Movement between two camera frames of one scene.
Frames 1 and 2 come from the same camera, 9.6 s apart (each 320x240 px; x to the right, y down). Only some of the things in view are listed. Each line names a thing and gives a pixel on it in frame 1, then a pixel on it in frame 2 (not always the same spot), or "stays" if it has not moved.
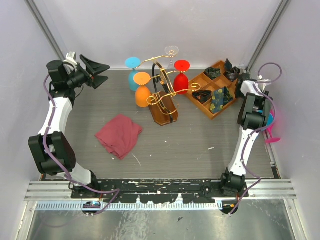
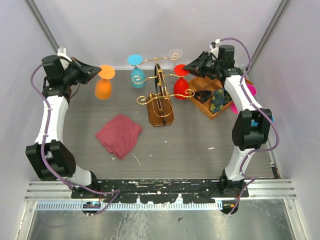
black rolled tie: x=202 y=96 stays
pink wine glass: x=271 y=139 -> x=252 y=90
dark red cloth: x=119 y=134 stays
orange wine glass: x=142 y=92 -> x=103 y=87
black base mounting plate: x=162 y=190 stays
